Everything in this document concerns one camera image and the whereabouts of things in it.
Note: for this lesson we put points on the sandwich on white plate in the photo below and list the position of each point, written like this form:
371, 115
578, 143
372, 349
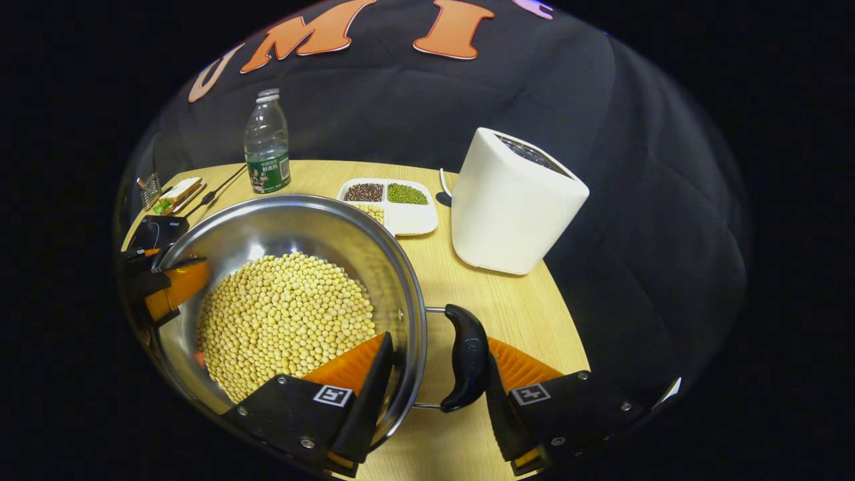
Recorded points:
177, 194

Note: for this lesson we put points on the stainless steel pot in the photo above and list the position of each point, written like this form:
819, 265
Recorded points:
287, 227

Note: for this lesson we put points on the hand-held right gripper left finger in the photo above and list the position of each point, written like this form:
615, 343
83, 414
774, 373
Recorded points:
371, 407

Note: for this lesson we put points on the small black disc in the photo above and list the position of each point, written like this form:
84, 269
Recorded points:
443, 199

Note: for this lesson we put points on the clear plastic water bottle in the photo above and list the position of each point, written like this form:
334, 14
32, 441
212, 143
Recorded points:
267, 143

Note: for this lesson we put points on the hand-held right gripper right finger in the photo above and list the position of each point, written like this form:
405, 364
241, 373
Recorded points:
497, 414

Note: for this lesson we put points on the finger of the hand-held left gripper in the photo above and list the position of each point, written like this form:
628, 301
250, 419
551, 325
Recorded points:
141, 254
177, 287

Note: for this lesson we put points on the pile of yellow soybeans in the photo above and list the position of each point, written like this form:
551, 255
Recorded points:
280, 321

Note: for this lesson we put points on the white toaster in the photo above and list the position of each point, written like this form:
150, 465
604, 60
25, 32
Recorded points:
507, 207

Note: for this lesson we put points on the white divided bean tray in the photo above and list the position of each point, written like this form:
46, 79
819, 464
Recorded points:
414, 217

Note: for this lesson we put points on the black backdrop cloth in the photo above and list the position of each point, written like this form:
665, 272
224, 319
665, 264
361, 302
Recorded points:
401, 100

